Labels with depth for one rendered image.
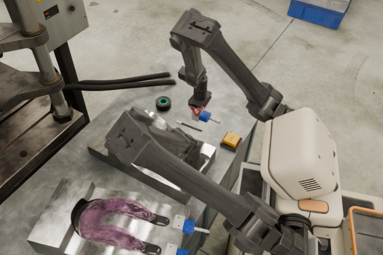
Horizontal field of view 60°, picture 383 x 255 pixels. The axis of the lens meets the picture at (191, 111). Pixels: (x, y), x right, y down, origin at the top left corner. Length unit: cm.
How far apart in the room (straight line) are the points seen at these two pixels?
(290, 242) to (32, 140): 125
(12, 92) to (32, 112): 29
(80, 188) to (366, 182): 201
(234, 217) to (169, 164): 21
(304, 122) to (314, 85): 241
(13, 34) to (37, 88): 25
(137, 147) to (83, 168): 87
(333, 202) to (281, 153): 20
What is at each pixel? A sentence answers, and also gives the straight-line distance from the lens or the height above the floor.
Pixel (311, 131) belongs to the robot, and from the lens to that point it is 88.
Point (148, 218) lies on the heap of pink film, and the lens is 127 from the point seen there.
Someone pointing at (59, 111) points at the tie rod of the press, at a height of 86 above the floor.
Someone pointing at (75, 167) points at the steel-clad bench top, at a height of 80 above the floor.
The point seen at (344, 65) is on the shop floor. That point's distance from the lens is 368.
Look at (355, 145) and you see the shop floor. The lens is 290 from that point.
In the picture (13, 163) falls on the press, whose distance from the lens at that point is 166.
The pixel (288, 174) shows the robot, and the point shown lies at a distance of 84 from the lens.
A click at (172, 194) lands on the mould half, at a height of 83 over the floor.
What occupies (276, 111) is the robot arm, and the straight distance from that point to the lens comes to 110.
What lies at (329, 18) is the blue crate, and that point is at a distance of 417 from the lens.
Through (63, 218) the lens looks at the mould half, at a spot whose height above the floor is 91.
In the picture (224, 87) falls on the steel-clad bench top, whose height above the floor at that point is 80.
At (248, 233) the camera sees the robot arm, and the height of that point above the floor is 126.
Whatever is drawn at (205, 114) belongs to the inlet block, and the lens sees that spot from 147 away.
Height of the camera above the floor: 201
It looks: 46 degrees down
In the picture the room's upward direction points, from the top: 2 degrees clockwise
